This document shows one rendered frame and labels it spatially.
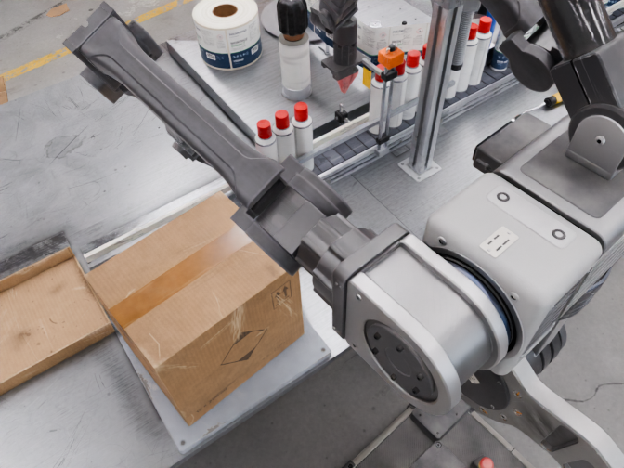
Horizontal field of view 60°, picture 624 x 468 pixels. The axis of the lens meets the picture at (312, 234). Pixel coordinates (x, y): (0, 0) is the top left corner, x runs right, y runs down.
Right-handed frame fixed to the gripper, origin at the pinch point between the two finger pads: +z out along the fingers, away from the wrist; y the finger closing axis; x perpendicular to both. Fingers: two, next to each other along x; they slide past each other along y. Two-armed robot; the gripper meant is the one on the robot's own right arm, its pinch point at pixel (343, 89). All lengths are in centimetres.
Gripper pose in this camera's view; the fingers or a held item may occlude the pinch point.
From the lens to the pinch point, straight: 148.5
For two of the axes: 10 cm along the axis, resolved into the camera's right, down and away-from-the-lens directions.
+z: 0.2, 6.2, 7.8
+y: -8.1, 4.7, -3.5
